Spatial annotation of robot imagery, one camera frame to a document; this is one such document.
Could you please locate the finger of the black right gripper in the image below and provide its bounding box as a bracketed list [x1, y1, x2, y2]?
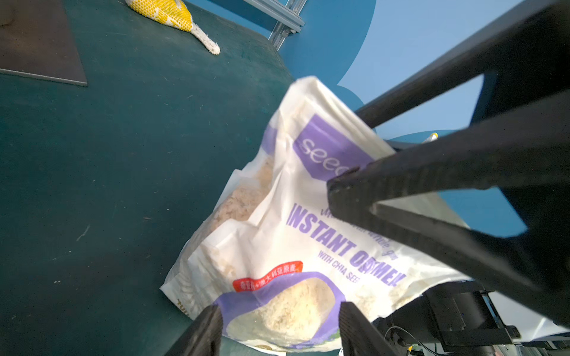
[327, 91, 569, 326]
[356, 1, 569, 128]

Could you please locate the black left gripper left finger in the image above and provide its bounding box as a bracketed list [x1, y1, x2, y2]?
[166, 305, 224, 356]

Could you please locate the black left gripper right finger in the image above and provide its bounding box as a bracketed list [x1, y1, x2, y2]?
[338, 302, 396, 356]

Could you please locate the white purple oats bag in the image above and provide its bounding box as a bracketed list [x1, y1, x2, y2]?
[161, 77, 465, 355]

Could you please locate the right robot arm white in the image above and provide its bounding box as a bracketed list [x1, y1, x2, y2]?
[327, 1, 569, 355]

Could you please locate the yellow green spray bottle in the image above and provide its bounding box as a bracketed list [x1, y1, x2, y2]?
[423, 133, 439, 143]

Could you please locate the yellow dotted work glove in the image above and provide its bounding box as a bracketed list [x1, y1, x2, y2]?
[126, 0, 221, 55]

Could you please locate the brown metal tree base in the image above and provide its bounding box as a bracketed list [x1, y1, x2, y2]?
[1, 0, 88, 86]

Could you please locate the aluminium frame post right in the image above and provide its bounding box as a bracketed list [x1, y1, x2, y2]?
[269, 0, 307, 50]

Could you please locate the aluminium frame rail back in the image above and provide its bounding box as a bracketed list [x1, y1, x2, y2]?
[245, 0, 306, 33]

